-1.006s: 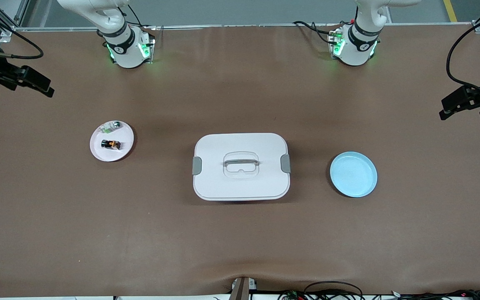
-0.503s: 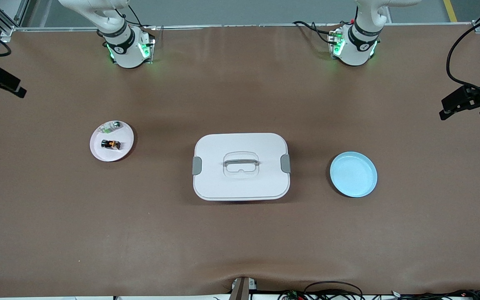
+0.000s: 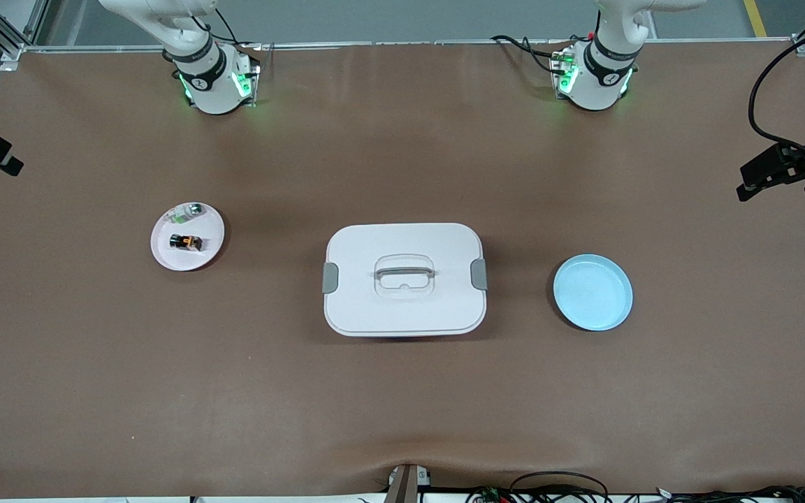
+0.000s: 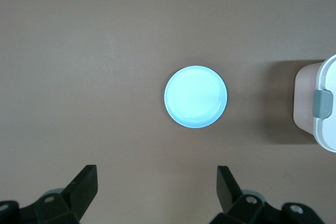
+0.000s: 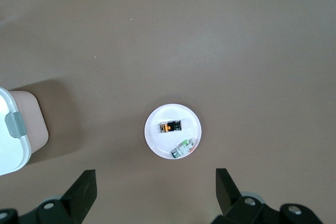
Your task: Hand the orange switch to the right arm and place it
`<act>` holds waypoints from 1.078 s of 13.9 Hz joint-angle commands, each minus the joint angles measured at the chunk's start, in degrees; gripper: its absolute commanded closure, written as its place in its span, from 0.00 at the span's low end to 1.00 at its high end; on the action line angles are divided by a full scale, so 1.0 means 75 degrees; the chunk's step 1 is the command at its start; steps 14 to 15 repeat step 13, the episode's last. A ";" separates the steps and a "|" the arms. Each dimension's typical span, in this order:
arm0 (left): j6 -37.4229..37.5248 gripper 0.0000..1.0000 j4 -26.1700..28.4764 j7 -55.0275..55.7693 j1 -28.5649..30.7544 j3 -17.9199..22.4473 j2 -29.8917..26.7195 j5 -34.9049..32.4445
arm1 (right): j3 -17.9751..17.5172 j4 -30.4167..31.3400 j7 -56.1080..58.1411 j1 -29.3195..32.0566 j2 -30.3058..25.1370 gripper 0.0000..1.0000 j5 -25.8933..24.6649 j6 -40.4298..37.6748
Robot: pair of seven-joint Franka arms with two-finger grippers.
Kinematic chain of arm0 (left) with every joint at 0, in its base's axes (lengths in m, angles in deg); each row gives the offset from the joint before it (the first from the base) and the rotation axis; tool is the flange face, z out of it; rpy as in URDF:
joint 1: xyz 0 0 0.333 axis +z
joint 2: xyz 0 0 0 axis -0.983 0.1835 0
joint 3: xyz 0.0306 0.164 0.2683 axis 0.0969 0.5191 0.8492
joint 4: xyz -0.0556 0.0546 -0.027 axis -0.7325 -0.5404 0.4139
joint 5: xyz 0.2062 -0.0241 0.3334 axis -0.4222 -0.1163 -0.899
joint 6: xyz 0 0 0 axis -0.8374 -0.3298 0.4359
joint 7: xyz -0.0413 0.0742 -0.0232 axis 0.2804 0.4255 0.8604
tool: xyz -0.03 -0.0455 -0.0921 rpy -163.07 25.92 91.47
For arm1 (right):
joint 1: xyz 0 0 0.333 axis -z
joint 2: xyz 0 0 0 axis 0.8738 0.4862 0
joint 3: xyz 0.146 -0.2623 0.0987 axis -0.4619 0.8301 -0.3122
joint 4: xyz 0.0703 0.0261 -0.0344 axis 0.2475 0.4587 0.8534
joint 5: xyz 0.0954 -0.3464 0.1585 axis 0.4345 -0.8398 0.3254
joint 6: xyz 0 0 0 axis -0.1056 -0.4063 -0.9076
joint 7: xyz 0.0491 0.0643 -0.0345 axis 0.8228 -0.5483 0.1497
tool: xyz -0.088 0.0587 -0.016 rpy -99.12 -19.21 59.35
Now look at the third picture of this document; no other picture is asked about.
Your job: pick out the pink round plate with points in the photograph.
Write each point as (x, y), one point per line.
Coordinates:
(193, 262)

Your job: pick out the brown table mat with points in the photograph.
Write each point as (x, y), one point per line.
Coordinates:
(402, 405)

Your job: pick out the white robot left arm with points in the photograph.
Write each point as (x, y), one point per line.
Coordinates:
(605, 77)

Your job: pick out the light blue round plate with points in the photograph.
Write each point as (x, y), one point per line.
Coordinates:
(592, 293)

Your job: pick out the white lidded storage box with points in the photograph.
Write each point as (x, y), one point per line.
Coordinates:
(402, 307)

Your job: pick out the orange and black switch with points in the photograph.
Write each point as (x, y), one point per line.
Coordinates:
(186, 242)

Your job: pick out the brown and grey mount bracket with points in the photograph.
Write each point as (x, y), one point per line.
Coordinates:
(402, 485)

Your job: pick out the green and silver switch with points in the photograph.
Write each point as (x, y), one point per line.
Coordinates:
(189, 212)

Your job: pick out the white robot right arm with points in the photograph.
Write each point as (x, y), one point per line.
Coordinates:
(210, 84)

